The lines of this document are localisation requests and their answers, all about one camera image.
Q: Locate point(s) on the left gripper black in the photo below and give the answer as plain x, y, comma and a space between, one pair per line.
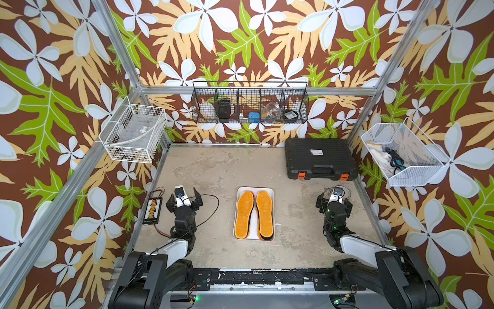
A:
196, 203

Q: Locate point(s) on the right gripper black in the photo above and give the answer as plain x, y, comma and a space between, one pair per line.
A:
323, 203

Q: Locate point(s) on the orange fuzzy insole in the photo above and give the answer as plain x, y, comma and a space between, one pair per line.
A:
244, 208
264, 206

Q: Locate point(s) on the black insole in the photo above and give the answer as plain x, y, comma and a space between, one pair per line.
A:
265, 226

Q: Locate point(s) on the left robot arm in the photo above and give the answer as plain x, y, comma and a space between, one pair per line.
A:
146, 278

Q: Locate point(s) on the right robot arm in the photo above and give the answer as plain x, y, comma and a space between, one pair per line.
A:
396, 273

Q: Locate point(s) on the black box with yellow parts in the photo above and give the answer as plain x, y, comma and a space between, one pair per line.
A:
153, 210

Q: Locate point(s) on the white plastic storage tray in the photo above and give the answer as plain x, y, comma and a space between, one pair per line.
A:
253, 218

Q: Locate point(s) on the blue small box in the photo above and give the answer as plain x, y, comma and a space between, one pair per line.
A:
254, 117

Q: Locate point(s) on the black plastic tool case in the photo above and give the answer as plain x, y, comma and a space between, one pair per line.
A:
319, 158

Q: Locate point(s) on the white cloth in basket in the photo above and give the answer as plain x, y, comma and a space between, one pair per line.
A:
381, 157

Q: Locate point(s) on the blue black tool in basket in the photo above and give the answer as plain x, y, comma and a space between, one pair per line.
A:
396, 161

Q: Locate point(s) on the black device in basket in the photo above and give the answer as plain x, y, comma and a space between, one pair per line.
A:
224, 109

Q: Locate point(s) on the black round tin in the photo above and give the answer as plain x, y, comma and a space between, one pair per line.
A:
290, 116

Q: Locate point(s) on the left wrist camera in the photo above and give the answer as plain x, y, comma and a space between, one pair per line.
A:
181, 196

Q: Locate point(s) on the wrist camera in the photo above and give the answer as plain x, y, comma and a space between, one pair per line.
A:
181, 196
337, 194

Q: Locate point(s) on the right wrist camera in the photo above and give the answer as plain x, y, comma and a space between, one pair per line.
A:
337, 194

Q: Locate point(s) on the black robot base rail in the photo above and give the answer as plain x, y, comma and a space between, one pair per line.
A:
319, 279

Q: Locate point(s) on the white wire basket right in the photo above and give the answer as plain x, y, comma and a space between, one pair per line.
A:
423, 157

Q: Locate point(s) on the white wire basket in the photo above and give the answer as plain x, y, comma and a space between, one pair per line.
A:
133, 132
423, 157

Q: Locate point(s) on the white wire basket left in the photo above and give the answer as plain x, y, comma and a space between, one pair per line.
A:
133, 132

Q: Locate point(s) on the black wire basket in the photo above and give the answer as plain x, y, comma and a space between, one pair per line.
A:
204, 104

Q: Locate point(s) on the aluminium frame back bar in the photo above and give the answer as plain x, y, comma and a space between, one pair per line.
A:
314, 91

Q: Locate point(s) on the aluminium frame post right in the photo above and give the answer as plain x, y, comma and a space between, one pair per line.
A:
414, 27

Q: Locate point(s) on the aluminium frame post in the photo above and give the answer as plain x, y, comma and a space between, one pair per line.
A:
104, 10
414, 27

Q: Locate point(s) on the aluminium frame post left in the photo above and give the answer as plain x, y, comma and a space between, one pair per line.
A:
104, 10

